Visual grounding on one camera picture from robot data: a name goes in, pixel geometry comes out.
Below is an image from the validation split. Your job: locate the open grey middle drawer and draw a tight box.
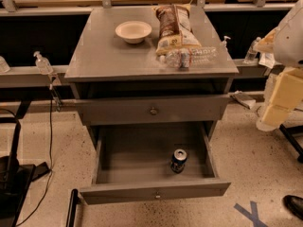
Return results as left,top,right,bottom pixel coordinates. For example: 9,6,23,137
80,122,230,204

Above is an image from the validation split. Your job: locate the small sanitizer bottle behind cabinet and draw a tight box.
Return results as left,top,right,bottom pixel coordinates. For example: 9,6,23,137
222,35,231,51

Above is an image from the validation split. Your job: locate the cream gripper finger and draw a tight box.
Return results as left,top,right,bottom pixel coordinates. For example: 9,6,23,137
270,68,303,110
256,105,291,131

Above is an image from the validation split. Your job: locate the white paper packet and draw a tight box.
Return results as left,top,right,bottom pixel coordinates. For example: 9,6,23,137
258,53,276,69

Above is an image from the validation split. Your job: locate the black cable on floor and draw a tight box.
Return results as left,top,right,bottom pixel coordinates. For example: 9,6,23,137
15,76,62,227

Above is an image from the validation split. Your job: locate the black bar at bottom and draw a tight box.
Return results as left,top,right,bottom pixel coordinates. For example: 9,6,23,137
65,189,79,227

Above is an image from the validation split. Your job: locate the grey drawer cabinet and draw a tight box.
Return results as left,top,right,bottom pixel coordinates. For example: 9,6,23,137
65,7,238,140

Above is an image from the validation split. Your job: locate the black shoe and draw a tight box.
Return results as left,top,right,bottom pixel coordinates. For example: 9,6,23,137
283,195,303,220

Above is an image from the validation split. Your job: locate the closed grey top drawer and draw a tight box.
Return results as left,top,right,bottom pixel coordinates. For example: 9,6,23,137
75,95,229,126

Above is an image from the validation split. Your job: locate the clear plastic water bottle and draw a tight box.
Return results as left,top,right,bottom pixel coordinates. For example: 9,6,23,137
159,47,218,69

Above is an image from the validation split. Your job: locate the left hand sanitizer bottle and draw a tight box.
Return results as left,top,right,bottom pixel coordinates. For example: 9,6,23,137
33,51,53,75

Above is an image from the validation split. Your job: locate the blue pepsi can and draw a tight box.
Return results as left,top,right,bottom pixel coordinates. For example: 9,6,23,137
170,148,187,173

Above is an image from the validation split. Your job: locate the brown chip bag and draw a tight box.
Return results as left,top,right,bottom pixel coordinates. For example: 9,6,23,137
153,4,202,56

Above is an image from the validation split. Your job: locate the upright water bottle on rail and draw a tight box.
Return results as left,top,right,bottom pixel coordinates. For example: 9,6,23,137
243,37,261,63

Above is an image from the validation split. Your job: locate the black stand leg right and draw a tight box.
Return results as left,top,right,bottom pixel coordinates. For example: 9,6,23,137
279,125,303,164

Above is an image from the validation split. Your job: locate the white ceramic bowl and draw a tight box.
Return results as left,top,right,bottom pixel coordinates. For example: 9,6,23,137
116,21,152,44

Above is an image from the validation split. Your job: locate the black stand base left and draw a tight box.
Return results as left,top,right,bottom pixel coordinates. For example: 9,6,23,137
0,109,51,227

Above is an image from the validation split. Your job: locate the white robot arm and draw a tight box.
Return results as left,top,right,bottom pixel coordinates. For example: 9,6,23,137
255,0,303,131

